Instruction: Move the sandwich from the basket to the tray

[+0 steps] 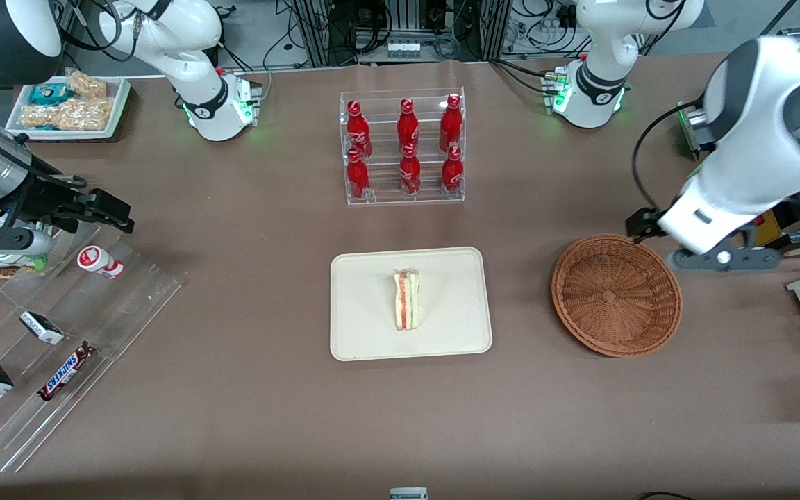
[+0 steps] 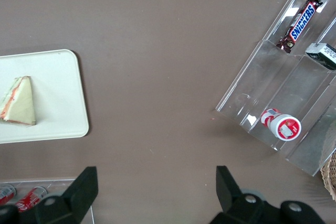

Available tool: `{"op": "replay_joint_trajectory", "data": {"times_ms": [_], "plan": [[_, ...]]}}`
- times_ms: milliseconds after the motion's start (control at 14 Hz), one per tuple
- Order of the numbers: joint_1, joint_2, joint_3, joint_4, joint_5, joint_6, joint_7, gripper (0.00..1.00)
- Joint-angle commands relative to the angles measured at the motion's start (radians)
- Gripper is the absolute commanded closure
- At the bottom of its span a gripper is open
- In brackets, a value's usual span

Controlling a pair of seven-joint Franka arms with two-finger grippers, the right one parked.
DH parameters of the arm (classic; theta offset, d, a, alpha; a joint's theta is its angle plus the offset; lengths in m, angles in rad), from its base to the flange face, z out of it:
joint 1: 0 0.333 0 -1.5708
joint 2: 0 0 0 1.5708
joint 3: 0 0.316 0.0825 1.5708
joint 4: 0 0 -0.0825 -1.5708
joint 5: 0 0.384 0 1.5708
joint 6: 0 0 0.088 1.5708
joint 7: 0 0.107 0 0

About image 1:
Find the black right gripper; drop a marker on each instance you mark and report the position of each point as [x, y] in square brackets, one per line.
[44, 196]

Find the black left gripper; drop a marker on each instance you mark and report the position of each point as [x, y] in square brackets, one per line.
[640, 223]

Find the triangle sandwich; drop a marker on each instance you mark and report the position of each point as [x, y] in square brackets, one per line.
[407, 302]

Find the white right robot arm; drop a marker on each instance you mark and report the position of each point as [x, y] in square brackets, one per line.
[192, 28]

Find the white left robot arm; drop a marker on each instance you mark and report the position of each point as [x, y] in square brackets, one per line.
[754, 139]

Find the brown wicker basket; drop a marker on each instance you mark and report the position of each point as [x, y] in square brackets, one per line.
[615, 298]

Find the white snack tray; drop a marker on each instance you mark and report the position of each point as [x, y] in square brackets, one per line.
[119, 104]

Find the cream rectangular tray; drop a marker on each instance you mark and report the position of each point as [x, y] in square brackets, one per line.
[372, 305]

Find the white red yogurt bottle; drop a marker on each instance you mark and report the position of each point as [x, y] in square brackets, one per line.
[98, 262]

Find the large rice cracker packet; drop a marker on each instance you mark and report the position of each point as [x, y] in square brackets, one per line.
[77, 114]

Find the clear acrylic stepped display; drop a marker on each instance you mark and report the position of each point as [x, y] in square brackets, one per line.
[115, 312]

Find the green white cup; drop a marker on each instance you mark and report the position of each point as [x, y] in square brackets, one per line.
[21, 262]

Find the small rice cracker packet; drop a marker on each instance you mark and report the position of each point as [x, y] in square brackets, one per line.
[87, 85]

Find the teal snack packet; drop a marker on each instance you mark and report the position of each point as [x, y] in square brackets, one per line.
[48, 94]

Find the snickers chocolate bar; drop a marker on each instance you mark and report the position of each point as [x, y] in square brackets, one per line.
[67, 371]

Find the red cola bottle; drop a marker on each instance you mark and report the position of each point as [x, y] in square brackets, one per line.
[357, 132]
[357, 177]
[407, 125]
[451, 121]
[410, 173]
[452, 173]

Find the clear acrylic bottle rack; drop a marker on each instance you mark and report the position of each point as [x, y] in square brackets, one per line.
[386, 194]

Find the white power strip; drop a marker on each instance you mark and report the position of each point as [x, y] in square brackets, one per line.
[403, 50]

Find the white grey device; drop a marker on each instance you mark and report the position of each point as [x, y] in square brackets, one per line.
[408, 494]

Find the aluminium frame rack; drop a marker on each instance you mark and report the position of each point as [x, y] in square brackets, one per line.
[317, 35]

